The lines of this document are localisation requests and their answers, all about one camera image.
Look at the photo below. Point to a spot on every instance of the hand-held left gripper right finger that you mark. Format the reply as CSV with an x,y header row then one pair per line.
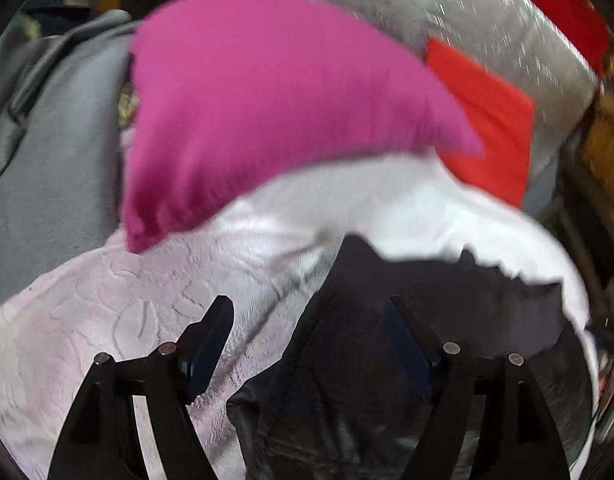
x,y
407,347

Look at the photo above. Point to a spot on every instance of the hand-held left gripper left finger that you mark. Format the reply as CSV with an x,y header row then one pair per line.
x,y
207,355

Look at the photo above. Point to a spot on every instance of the dark quilted jacket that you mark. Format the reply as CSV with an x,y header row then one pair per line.
x,y
347,360

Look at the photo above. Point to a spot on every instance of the white bed blanket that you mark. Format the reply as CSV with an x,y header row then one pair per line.
x,y
137,300

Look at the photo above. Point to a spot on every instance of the red cloth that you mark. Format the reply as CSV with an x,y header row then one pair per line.
x,y
492,130
562,5

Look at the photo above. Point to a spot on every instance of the grey jacket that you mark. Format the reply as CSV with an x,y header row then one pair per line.
x,y
52,160

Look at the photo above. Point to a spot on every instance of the magenta cloth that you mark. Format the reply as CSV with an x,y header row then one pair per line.
x,y
267,110

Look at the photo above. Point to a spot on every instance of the silver foil headboard cover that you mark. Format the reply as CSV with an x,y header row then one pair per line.
x,y
487,25

